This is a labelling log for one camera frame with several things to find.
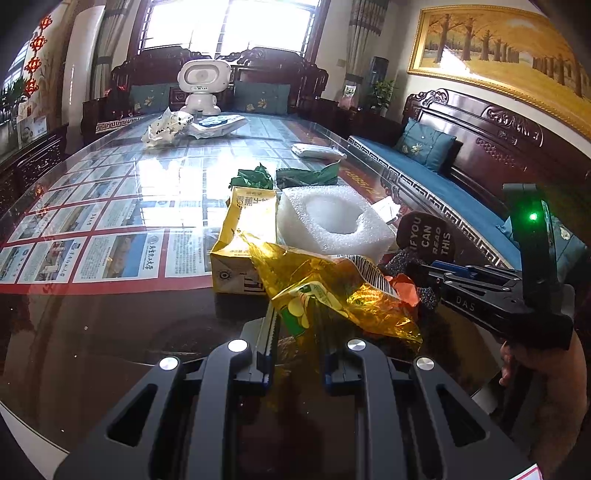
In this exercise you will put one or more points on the crumpled green paper ball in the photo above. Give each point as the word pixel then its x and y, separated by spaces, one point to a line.
pixel 258 178

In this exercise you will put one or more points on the yellow foil snack wrapper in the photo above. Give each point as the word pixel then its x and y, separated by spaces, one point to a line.
pixel 351 286

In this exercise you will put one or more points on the window curtain right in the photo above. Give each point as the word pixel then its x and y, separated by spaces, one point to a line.
pixel 366 23

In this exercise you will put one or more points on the right teal back cushion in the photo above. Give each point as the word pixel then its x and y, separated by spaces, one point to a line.
pixel 261 98

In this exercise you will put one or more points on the small white paper scrap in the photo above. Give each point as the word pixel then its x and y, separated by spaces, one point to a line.
pixel 387 209

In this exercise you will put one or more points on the yellow milk carton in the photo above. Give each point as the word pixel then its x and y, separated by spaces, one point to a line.
pixel 251 212

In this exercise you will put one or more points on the white blue plastic package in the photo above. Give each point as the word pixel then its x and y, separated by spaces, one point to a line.
pixel 215 126

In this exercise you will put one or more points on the blue cushion near corner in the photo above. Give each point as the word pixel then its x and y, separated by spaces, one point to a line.
pixel 425 145

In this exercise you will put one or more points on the carved wooden side sofa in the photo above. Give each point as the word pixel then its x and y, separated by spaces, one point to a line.
pixel 494 146

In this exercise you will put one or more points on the white toy robot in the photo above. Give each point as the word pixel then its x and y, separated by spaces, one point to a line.
pixel 201 79

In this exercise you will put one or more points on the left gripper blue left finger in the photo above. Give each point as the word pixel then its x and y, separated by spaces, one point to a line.
pixel 265 347

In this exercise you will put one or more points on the teal cushion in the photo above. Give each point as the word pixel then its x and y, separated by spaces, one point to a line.
pixel 149 99
pixel 261 98

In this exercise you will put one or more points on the crumpled white patterned paper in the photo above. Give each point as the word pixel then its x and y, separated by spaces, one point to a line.
pixel 164 129

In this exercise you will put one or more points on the potted green corner plant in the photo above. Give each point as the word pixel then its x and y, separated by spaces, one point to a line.
pixel 381 96

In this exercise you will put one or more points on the flattened green wrapper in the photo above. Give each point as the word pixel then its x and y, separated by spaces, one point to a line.
pixel 292 177

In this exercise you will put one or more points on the red chinese knot decoration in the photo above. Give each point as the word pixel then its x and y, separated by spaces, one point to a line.
pixel 38 41

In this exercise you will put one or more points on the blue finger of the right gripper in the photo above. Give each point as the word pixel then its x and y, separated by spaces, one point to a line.
pixel 458 270

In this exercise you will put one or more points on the dark wooden tv cabinet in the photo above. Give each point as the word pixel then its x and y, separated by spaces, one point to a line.
pixel 24 167

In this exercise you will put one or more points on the dark round slogan sign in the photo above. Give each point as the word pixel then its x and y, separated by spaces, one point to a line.
pixel 428 236

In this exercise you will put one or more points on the person's right hand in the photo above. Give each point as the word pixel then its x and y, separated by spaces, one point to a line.
pixel 564 403

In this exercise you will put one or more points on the left teal back cushion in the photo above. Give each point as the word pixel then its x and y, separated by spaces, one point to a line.
pixel 149 99

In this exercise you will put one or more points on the golden forest painting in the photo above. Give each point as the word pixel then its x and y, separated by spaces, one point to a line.
pixel 510 51

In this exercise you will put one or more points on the blue cushion near camera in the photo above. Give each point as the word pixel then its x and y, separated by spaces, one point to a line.
pixel 569 249

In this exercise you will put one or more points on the white foam packing block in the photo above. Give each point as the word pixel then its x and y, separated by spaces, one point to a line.
pixel 332 220

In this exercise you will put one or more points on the white tissue pack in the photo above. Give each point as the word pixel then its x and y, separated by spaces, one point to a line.
pixel 317 152

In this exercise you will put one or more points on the carved wooden back sofa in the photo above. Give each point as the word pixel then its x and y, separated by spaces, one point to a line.
pixel 160 65

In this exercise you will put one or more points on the white standing air conditioner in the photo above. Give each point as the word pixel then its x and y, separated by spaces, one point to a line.
pixel 77 69

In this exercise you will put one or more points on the orange paper ball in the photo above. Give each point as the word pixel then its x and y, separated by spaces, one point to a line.
pixel 405 289

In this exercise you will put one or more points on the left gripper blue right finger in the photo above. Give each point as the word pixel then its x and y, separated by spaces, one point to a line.
pixel 333 378

